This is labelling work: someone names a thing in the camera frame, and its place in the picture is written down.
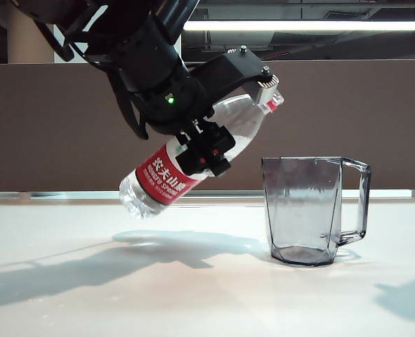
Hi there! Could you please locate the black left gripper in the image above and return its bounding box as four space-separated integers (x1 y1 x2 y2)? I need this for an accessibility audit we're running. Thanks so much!
136 66 237 178

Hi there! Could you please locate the red label water bottle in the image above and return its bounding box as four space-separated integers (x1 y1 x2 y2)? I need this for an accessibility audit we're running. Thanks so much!
118 89 286 220

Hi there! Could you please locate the grey transparent plastic jug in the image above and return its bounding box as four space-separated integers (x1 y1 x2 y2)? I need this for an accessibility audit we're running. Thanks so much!
261 156 372 267

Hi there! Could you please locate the brown desk partition panel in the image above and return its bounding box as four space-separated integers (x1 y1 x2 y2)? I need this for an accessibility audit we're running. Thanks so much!
0 60 415 194

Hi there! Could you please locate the long ceiling tube light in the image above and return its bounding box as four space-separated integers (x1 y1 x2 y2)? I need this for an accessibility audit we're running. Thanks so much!
182 20 415 32

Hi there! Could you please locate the beige building pillar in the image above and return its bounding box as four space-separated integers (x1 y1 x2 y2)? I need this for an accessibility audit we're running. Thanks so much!
6 6 55 65

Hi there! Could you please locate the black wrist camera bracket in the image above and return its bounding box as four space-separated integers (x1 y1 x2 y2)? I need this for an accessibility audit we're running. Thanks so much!
189 45 275 110

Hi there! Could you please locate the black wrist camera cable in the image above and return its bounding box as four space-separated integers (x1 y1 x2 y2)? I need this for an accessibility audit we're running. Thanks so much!
112 75 150 141

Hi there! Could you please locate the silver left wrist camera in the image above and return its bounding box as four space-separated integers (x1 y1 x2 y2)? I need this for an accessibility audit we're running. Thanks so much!
255 74 279 106

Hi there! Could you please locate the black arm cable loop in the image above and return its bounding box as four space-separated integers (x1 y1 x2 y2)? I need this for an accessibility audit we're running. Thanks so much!
31 13 88 64

